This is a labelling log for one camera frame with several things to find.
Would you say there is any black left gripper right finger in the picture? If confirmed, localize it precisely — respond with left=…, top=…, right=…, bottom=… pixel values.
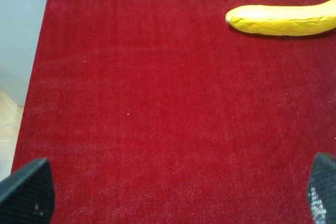
left=307, top=153, right=335, bottom=224

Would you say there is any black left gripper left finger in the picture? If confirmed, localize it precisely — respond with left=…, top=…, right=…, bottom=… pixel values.
left=1, top=158, right=55, bottom=223

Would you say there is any yellow banana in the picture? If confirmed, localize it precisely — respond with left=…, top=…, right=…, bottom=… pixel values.
left=225, top=0, right=335, bottom=36

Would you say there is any red velvet table cloth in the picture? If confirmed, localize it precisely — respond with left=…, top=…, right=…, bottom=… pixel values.
left=13, top=0, right=335, bottom=223

